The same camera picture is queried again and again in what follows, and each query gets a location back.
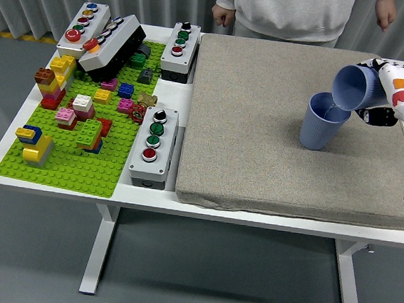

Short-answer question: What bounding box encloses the green brick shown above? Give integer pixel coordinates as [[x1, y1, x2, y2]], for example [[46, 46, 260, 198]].
[[128, 51, 148, 70]]

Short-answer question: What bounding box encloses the person's left hand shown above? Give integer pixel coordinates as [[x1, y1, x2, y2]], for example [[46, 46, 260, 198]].
[[373, 0, 399, 34]]

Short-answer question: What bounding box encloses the white-topped brick stack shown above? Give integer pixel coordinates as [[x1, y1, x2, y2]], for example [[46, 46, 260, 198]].
[[71, 93, 98, 123]]

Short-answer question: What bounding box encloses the blue ribbed plastic cup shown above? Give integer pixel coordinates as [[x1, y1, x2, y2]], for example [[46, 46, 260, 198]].
[[297, 89, 354, 154], [330, 62, 392, 115]]

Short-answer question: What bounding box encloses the yellow blue brick duck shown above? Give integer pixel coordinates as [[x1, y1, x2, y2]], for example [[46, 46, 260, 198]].
[[11, 123, 57, 170]]

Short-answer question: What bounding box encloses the green brick baseplate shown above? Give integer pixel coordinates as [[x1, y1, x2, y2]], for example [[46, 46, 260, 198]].
[[0, 27, 167, 203]]

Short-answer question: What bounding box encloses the blue brick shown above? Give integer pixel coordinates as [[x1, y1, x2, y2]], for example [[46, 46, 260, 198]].
[[116, 81, 136, 100]]

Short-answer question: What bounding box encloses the green-topped brick stack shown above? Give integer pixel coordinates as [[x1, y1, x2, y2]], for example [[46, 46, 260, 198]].
[[75, 118, 105, 155]]

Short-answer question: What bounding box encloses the upright five-button control box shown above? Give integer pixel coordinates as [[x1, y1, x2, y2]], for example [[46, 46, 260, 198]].
[[55, 0, 113, 63]]

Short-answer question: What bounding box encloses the brown-topped brick stack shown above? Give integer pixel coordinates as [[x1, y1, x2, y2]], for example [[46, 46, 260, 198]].
[[31, 66, 70, 112]]

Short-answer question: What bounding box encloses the pink-topped brick stack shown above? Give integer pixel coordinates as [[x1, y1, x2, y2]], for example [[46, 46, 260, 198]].
[[53, 106, 80, 132]]

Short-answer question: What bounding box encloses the grey-brown cushion mat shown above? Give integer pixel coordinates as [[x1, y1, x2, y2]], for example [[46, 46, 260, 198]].
[[173, 31, 404, 229]]

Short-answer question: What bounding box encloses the tilted five-button control box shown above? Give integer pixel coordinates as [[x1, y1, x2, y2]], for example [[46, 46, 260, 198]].
[[76, 9, 148, 86]]

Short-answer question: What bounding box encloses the yellow white brick stack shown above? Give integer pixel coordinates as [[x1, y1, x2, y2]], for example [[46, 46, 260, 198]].
[[48, 53, 78, 90]]

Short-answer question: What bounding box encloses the white table leg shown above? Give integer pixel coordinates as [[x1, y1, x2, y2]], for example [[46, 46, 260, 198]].
[[78, 202, 123, 297], [328, 238, 372, 303]]

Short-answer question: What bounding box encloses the person's right hand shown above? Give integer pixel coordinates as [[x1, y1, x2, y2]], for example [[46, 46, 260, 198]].
[[209, 4, 237, 29]]

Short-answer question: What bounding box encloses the brass valve red handwheel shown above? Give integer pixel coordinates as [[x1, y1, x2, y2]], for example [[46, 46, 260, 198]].
[[127, 89, 159, 126]]

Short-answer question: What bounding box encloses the dark grey arch piece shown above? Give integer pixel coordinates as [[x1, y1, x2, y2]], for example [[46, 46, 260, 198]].
[[135, 42, 153, 58]]

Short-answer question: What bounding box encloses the magenta brick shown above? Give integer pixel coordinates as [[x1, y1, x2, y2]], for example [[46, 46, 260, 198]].
[[116, 97, 135, 115], [100, 76, 119, 93]]

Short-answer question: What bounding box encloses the four-button control box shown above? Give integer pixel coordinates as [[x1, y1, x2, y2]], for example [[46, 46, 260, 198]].
[[157, 20, 203, 86], [126, 104, 181, 192]]

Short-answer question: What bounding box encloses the red brick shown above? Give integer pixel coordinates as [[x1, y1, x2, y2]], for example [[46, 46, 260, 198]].
[[95, 117, 114, 138]]

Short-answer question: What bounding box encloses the person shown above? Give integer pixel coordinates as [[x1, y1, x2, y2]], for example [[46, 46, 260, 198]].
[[209, 0, 399, 55]]

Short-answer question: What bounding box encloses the grey sloped brick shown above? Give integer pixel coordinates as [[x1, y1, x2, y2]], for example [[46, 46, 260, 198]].
[[138, 67, 155, 85]]

